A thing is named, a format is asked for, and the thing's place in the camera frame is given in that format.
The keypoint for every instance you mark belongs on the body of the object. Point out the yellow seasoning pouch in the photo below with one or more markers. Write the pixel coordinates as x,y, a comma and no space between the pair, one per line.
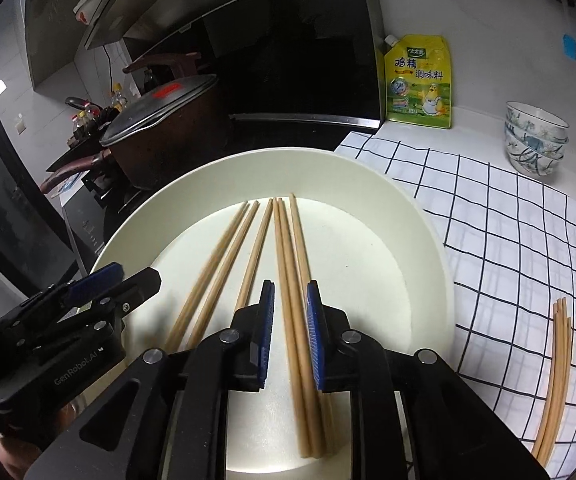
418,90

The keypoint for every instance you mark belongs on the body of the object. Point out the white black checked cloth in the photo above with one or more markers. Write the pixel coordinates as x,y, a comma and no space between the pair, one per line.
508,240

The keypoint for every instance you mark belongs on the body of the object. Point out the cluster of condiment bottles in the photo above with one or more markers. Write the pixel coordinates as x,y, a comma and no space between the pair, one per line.
92,115

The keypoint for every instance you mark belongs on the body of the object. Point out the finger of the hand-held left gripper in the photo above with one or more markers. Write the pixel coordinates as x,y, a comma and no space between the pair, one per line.
95,280
132,287

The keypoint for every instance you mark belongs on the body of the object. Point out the person's left hand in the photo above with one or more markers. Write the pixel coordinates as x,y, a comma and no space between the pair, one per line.
10,460

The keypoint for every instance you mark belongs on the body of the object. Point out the brown cooking pot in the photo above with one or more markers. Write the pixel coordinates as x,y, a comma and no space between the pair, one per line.
167,145

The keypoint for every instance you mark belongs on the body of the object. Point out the glass pot lid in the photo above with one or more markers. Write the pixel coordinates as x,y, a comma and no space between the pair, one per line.
157,110

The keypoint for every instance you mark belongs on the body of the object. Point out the long wooden chopstick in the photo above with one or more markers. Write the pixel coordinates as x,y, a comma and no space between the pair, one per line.
567,330
562,320
223,270
254,255
207,275
298,230
297,310
557,320
289,310

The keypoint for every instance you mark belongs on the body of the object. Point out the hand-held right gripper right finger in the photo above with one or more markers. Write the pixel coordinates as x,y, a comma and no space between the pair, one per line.
314,335

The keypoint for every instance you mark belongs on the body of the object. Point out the cream plastic basin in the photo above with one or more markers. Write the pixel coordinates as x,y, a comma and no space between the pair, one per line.
368,260

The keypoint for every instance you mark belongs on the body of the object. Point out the blue wall hook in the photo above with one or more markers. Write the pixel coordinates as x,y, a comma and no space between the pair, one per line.
570,47

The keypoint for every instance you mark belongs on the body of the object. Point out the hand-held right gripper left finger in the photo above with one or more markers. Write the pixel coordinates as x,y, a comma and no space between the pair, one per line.
267,335

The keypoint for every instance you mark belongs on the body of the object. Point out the white bowl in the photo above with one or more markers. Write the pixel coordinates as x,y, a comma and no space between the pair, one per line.
92,2

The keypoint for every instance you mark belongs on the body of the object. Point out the white wall switch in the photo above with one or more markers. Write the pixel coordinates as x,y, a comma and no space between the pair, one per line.
18,123

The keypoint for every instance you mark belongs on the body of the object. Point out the black range hood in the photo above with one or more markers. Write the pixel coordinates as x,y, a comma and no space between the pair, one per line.
293,60

